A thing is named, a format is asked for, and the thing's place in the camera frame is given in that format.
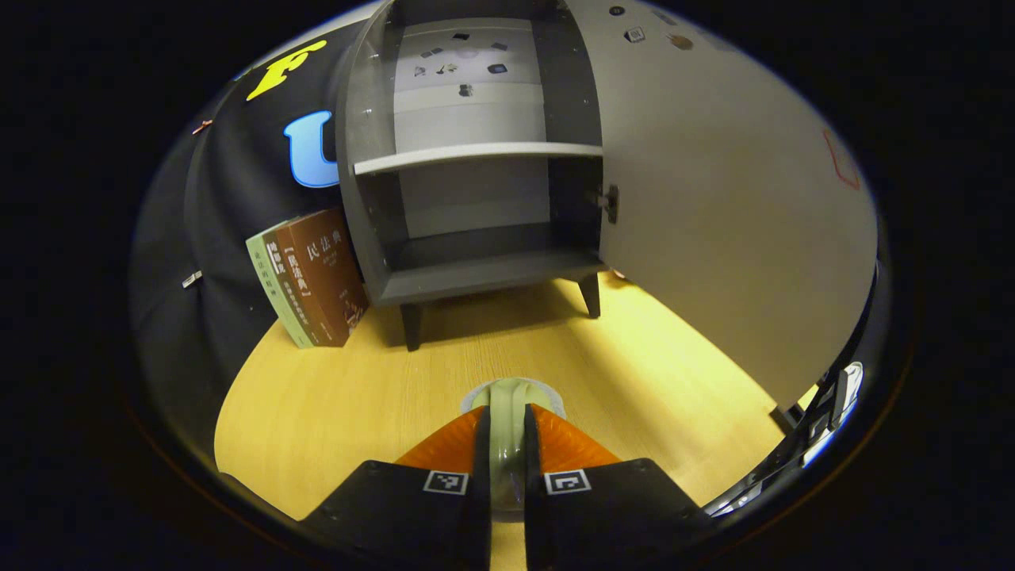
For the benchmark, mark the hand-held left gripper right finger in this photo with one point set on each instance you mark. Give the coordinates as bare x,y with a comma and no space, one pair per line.
533,515

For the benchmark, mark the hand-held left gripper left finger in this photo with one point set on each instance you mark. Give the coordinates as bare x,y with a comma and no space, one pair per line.
482,507

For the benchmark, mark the green bottle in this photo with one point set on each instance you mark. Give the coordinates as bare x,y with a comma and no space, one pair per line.
507,444

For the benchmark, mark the beige cabinet door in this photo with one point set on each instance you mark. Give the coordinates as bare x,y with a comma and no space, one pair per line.
714,198

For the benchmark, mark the dark grey cabinet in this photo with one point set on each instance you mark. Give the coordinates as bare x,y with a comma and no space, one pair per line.
476,190

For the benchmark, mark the brown book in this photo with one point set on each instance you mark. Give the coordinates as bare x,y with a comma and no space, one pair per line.
325,270
273,258

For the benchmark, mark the white clip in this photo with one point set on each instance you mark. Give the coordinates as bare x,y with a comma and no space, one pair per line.
191,278

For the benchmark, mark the black backdrop cloth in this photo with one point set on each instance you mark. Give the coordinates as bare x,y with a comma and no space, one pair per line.
214,214

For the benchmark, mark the red clip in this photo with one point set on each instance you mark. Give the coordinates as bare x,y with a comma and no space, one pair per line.
202,125

